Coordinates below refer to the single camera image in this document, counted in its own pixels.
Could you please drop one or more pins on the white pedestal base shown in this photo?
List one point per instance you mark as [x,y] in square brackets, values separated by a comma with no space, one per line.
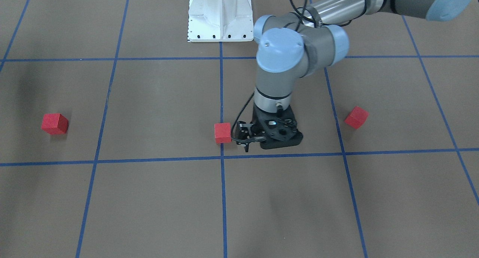
[220,21]

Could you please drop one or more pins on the red block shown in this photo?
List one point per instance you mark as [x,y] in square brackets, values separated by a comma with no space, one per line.
[356,117]
[54,124]

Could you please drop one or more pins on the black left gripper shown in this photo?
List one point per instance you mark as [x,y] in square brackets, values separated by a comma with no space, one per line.
[245,131]

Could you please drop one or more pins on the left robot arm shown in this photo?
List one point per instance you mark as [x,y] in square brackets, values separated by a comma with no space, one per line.
[303,41]

